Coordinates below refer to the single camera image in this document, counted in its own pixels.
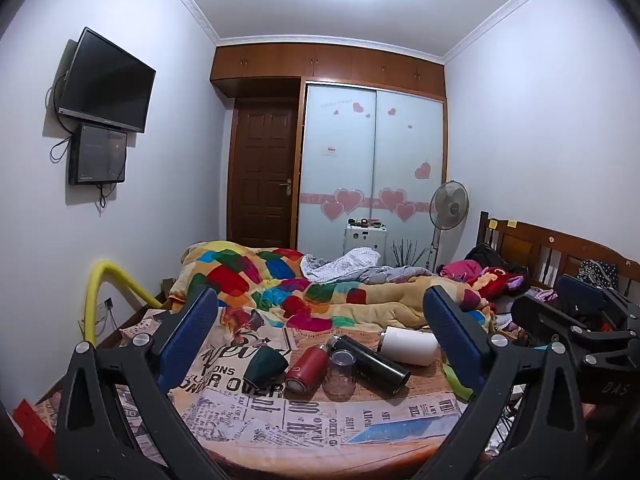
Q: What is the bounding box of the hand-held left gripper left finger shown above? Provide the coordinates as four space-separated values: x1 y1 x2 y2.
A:
55 286 232 480

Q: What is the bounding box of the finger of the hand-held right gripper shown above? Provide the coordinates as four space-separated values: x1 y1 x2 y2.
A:
556 274 640 333
511 295 601 357

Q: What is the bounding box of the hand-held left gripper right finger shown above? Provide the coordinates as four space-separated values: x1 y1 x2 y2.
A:
410 285 592 480

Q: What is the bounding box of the dark green cup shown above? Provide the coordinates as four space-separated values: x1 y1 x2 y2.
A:
243 345 291 391

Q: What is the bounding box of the clear glass cup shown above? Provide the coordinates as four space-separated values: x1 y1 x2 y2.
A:
322 350 359 401

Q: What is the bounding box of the white cup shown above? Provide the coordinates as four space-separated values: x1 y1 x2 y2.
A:
377 326 441 367

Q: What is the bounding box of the black patterned cloth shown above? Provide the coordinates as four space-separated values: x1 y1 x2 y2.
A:
577 259 619 289

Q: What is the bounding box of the red plush toy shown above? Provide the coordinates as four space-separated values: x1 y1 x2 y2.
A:
472 266 525 302

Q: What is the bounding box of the wooden bed headboard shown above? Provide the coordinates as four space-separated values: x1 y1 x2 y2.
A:
475 211 640 301

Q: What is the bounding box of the black bag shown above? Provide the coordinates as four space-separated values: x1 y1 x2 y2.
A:
465 243 517 277

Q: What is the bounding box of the pink clothing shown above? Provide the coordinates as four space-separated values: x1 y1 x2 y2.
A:
438 259 482 284

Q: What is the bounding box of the black thermos bottle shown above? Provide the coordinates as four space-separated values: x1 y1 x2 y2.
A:
326 334 412 397

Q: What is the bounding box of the colourful patchwork blanket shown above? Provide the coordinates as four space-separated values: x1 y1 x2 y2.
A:
169 240 497 334

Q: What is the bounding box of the newspaper print bedsheet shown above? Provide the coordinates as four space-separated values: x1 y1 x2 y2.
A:
37 305 501 467

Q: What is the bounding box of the dried twig bundle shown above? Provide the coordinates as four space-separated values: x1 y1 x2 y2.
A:
390 239 432 268

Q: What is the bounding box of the yellow padded tube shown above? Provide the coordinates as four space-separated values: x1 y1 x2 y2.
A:
82 260 164 349

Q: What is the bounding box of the red thermos bottle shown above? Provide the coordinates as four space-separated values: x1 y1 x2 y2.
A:
284 345 331 395

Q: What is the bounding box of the grey white checked cloth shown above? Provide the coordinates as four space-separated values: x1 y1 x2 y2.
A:
300 247 437 284

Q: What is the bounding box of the small white appliance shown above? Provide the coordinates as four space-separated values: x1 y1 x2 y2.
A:
344 217 389 267

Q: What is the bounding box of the red box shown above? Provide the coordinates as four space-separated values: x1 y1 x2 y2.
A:
12 398 57 472

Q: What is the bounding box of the brown wooden door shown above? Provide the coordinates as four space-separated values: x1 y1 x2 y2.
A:
227 97 301 250

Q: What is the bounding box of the frosted sliding wardrobe with hearts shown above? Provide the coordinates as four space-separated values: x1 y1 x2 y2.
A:
297 80 447 267

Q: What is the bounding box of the brown overhead wooden cabinet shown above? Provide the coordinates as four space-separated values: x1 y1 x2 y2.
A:
210 42 447 102

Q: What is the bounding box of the standing pedestal fan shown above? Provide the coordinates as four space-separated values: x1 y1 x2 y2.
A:
426 180 470 272

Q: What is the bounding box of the small black wall monitor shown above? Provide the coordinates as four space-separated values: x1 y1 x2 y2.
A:
68 122 127 186

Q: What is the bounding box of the black wall television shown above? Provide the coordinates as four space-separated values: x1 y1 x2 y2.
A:
56 26 157 134

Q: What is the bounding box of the black television cable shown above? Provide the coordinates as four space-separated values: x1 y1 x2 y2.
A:
46 67 73 163

